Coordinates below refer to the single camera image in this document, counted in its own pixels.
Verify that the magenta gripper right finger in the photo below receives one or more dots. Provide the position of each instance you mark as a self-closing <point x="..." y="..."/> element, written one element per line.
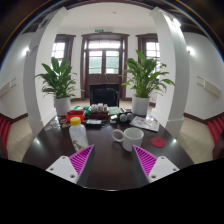
<point x="152" y="168"/>

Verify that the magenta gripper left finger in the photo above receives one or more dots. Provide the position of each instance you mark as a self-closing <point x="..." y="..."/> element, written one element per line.
<point x="74" y="168"/>

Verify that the plastic bottle with yellow cap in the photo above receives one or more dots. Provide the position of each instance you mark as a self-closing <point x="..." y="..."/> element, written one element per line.
<point x="78" y="134"/>

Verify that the red round coaster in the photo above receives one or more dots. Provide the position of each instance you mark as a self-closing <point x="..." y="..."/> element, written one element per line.
<point x="158" y="142"/>

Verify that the white speckled mug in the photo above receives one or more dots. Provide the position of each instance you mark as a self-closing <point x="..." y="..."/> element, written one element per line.
<point x="128" y="137"/>

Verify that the printed paper leaflet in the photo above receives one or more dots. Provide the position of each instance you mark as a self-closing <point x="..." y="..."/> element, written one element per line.
<point x="145" y="123"/>

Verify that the black flat device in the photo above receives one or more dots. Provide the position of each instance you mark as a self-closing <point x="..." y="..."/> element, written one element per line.
<point x="93" y="122"/>

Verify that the red plastic bowl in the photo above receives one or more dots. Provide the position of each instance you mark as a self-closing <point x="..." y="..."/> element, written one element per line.
<point x="75" y="113"/>

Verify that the grey round ball pair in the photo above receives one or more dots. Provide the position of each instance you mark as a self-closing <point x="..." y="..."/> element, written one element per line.
<point x="126" y="117"/>

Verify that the right white pillar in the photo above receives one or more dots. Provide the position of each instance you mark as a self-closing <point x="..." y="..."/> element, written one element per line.
<point x="170" y="107"/>

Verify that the white pillar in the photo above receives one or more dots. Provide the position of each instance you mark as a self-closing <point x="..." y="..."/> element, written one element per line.
<point x="40" y="107"/>
<point x="170" y="107"/>

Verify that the tray with small jars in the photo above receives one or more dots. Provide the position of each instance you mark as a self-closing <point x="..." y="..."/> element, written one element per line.
<point x="99" y="111"/>

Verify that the left white pillar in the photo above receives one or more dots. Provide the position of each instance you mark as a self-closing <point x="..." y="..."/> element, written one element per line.
<point x="40" y="107"/>

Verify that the green notebook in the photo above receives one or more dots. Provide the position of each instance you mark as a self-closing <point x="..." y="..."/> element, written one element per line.
<point x="114" y="110"/>

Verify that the black office chair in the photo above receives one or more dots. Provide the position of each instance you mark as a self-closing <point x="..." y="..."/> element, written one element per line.
<point x="105" y="93"/>

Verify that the left potted green plant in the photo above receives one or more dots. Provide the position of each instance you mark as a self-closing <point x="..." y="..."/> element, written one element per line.
<point x="57" y="81"/>

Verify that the potted green plant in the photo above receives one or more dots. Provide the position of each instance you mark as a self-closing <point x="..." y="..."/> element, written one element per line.
<point x="57" y="81"/>
<point x="146" y="77"/>

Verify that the right potted green plant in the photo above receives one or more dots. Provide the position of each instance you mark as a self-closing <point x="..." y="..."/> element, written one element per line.
<point x="146" y="77"/>

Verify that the dark wooden double door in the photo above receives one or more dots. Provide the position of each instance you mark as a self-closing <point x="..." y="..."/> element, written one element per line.
<point x="103" y="58"/>

